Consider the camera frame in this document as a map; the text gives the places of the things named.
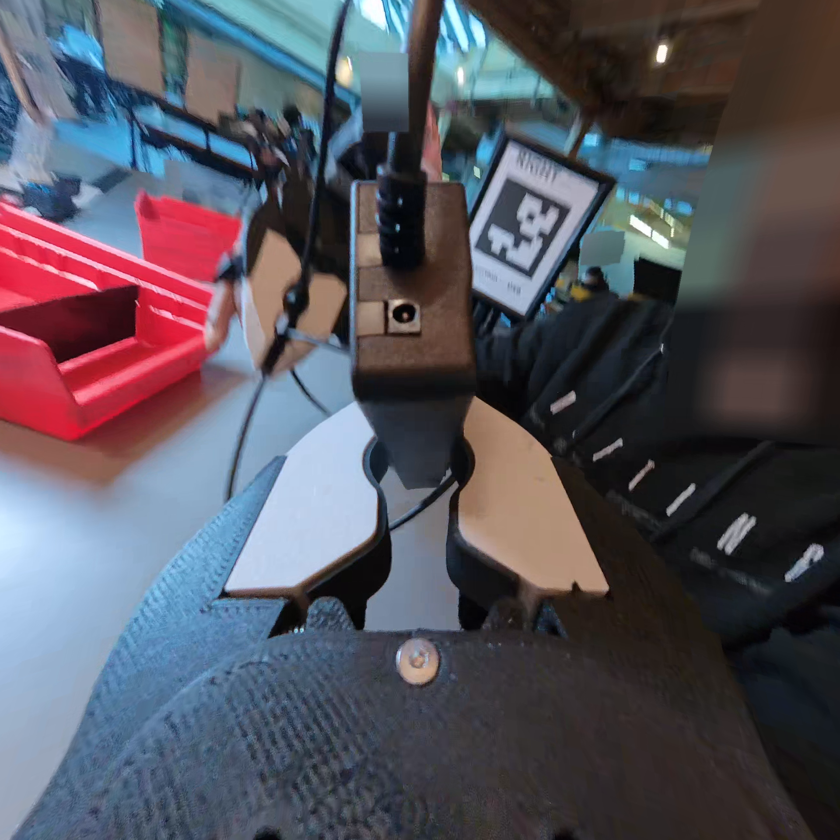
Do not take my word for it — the white printed tag sign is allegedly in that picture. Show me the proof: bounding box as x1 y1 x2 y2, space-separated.
467 131 618 322

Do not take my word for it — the tan wooden board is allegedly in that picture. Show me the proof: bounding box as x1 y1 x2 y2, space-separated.
95 0 165 94
185 33 242 126

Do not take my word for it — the thin usb cable gold plug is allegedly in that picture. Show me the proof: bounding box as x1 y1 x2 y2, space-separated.
226 0 460 531

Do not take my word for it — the person's right hand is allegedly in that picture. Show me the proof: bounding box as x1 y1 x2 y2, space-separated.
203 281 237 353

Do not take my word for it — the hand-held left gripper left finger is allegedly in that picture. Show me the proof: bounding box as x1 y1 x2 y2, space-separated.
223 403 393 631

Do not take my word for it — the black usb hub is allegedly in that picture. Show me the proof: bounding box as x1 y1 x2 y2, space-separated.
350 180 478 490

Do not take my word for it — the thick black hub cable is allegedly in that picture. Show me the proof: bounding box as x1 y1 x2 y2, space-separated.
375 0 447 270

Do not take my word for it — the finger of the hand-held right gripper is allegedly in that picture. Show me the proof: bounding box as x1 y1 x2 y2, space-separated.
245 228 304 373
281 271 350 368

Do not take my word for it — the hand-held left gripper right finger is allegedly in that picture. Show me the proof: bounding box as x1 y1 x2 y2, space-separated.
446 397 611 624

